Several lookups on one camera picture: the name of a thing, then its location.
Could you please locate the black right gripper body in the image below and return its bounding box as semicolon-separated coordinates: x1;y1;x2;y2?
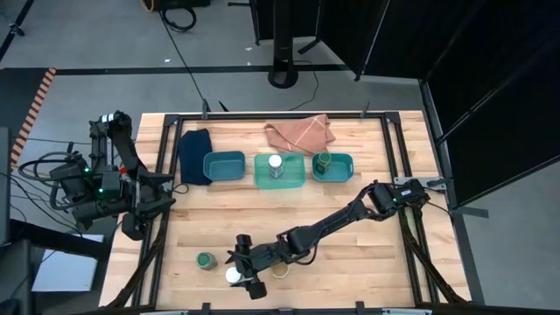
234;234;291;301

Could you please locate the black tripod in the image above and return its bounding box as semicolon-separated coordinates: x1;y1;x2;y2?
0;0;35;62

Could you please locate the white-lid spice jar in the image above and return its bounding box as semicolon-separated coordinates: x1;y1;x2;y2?
267;153;284;179
224;266;244;285

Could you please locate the black floor cable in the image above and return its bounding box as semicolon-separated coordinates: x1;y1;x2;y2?
157;6;212;113

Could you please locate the translucent turquoise plastic bin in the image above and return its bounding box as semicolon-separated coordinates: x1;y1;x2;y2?
254;152;307;191

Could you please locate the teal plastic bin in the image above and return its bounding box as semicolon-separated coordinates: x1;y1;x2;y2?
311;152;355;183

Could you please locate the navy blue cloth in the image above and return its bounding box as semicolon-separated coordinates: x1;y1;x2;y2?
177;128;214;186

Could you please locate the orange black hazard tape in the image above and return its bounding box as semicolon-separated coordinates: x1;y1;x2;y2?
10;67;57;165

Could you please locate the grey-blue plastic bin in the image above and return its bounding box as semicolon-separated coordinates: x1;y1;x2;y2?
202;150;247;182

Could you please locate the green-lid spice jar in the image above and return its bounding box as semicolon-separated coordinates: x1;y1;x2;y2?
316;151;333;176
195;251;219;271

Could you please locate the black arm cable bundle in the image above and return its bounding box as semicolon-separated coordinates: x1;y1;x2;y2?
17;150;88;212

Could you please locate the black metal table frame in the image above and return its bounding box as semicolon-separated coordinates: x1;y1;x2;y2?
104;110;473;310

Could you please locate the white flat board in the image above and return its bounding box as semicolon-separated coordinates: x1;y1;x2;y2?
31;234;105;293

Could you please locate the black floor stand post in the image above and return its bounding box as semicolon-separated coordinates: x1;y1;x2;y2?
267;0;300;90

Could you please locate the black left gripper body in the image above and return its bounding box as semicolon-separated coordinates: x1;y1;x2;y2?
121;173;153;242

